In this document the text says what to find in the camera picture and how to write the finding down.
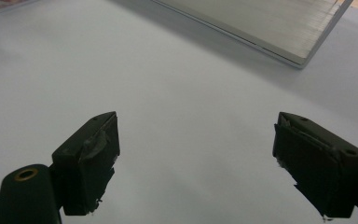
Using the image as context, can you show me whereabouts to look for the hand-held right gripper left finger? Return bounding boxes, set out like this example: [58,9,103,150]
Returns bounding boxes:
[51,111,121,217]

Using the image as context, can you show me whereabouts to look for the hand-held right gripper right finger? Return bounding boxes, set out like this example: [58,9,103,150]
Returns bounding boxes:
[272,111,358,219]

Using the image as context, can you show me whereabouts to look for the silver metal plate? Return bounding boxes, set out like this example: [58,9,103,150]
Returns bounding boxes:
[150,0,354,69]

